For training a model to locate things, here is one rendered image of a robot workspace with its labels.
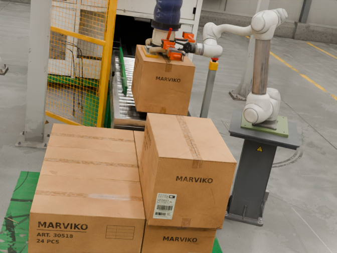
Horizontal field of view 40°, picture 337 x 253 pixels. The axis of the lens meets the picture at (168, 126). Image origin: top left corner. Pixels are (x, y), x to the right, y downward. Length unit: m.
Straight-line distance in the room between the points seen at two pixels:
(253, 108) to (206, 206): 0.98
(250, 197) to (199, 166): 1.38
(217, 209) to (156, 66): 1.40
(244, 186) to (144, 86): 1.08
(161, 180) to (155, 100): 1.33
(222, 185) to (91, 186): 0.79
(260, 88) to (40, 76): 1.99
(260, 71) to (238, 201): 1.07
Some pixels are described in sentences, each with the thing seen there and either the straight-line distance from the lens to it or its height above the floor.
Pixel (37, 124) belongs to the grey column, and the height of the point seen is 0.20.
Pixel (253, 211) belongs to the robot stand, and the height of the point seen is 0.09.
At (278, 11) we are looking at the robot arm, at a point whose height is 1.60.
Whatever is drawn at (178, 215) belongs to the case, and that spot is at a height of 0.62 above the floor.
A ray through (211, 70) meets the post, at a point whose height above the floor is 0.93.
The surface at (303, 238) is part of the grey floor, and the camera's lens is 3.76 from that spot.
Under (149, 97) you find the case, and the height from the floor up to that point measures 0.80.
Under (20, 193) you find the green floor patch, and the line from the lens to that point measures 3.70.
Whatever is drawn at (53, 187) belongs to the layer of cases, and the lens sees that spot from 2.70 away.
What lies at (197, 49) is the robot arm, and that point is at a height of 1.20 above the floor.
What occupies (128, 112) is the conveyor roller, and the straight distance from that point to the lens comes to 3.91.
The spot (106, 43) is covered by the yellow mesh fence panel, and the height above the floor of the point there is 1.00.
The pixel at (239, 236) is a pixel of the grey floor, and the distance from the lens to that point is 3.55.
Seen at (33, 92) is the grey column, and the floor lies 0.50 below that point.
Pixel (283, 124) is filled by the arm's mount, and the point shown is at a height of 0.78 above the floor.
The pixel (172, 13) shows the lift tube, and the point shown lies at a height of 1.41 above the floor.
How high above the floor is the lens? 1.91
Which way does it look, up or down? 21 degrees down
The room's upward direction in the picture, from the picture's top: 9 degrees clockwise
